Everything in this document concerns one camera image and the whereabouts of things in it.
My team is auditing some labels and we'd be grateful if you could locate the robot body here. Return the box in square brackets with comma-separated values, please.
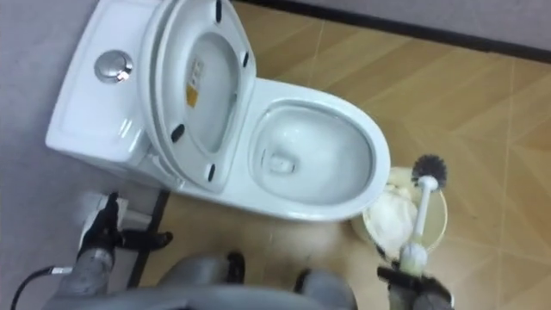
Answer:
[40, 284, 358, 310]

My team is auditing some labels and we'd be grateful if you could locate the cream waste bin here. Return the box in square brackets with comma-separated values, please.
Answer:
[350, 166, 449, 262]

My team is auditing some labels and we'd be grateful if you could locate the white toilet brush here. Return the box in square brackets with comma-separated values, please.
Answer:
[398, 153, 449, 277]

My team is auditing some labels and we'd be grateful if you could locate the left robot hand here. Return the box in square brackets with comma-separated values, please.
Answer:
[77, 191, 175, 259]

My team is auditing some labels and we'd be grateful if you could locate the white toilet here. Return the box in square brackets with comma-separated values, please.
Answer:
[45, 0, 392, 223]

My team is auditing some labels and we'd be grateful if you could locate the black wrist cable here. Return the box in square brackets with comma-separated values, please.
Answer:
[9, 265, 74, 310]

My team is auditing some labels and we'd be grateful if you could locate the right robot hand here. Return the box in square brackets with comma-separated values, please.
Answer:
[376, 265, 455, 310]

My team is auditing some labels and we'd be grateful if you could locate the white crumpled paper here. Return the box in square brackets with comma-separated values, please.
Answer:
[368, 183, 417, 255]

